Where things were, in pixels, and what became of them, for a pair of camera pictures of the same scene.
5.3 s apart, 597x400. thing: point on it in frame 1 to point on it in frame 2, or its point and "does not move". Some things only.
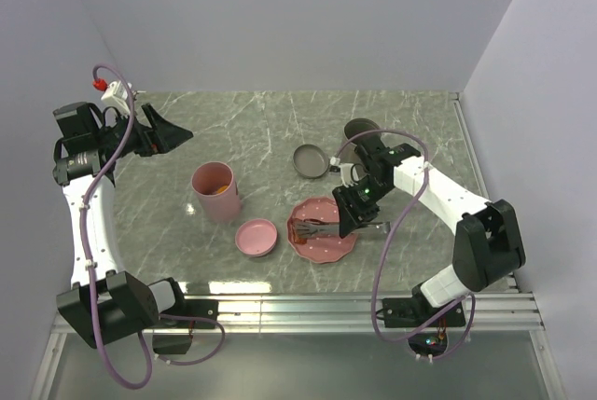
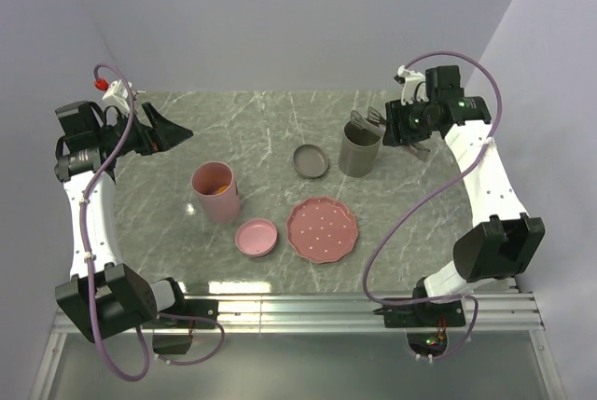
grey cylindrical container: (355, 126) does not move
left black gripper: (160, 136) does not move
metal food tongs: (305, 228) to (377, 123)
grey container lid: (311, 161) does not move
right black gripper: (351, 215) to (395, 113)
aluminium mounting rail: (511, 312) does not move
